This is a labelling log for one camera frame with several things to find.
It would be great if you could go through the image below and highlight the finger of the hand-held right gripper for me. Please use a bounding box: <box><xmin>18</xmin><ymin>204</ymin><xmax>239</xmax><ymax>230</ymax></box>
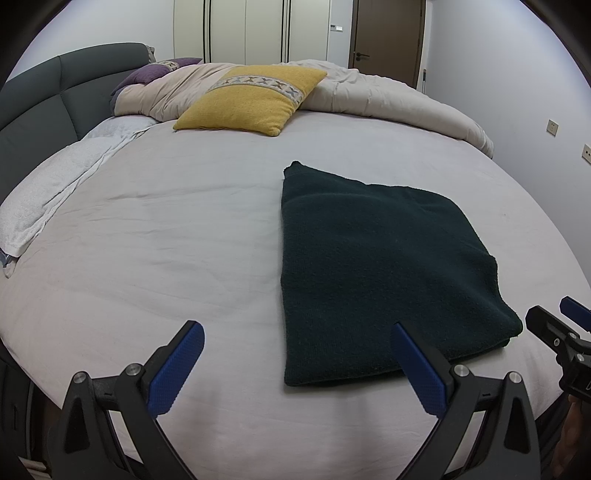
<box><xmin>525</xmin><ymin>305</ymin><xmax>583</xmax><ymax>365</ymax></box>
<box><xmin>559</xmin><ymin>296</ymin><xmax>591</xmax><ymax>334</ymax></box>

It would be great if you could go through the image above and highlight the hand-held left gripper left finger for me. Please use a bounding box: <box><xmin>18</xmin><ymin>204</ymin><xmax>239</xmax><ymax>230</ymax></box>
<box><xmin>45</xmin><ymin>320</ymin><xmax>206</xmax><ymax>480</ymax></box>

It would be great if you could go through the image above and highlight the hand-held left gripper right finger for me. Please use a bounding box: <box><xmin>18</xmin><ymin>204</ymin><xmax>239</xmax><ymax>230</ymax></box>
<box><xmin>392</xmin><ymin>322</ymin><xmax>542</xmax><ymax>480</ymax></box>

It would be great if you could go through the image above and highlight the dark green towel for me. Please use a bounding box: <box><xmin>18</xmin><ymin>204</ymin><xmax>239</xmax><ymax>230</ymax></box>
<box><xmin>281</xmin><ymin>161</ymin><xmax>524</xmax><ymax>387</ymax></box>

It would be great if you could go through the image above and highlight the person's right hand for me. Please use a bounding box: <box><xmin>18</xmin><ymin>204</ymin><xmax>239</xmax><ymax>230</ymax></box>
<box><xmin>556</xmin><ymin>396</ymin><xmax>591</xmax><ymax>480</ymax></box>

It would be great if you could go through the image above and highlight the bed with white sheet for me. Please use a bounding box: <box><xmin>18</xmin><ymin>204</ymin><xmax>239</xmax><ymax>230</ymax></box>
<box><xmin>0</xmin><ymin>111</ymin><xmax>578</xmax><ymax>468</ymax></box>

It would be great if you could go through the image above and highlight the white towel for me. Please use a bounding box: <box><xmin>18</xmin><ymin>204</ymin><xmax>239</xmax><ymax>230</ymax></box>
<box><xmin>0</xmin><ymin>115</ymin><xmax>158</xmax><ymax>278</ymax></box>

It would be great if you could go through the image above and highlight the beige duvet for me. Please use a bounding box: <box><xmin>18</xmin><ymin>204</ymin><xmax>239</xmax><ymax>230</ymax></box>
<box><xmin>111</xmin><ymin>60</ymin><xmax>495</xmax><ymax>160</ymax></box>

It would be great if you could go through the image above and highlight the yellow patterned pillow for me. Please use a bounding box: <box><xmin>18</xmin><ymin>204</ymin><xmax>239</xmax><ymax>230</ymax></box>
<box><xmin>173</xmin><ymin>65</ymin><xmax>328</xmax><ymax>137</ymax></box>

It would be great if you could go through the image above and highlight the grey padded headboard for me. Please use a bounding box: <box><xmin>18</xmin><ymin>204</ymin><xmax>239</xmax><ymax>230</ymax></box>
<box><xmin>0</xmin><ymin>42</ymin><xmax>154</xmax><ymax>205</ymax></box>

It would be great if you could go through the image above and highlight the purple pillow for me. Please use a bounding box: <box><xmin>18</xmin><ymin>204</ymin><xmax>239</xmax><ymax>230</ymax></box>
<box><xmin>111</xmin><ymin>58</ymin><xmax>204</xmax><ymax>96</ymax></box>

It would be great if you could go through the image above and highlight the brown door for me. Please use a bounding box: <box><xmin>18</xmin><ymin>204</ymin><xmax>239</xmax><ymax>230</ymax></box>
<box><xmin>348</xmin><ymin>0</ymin><xmax>427</xmax><ymax>88</ymax></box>

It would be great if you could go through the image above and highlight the white wardrobe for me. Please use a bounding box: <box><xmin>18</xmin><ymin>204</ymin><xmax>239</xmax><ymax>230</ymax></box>
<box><xmin>173</xmin><ymin>0</ymin><xmax>354</xmax><ymax>68</ymax></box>

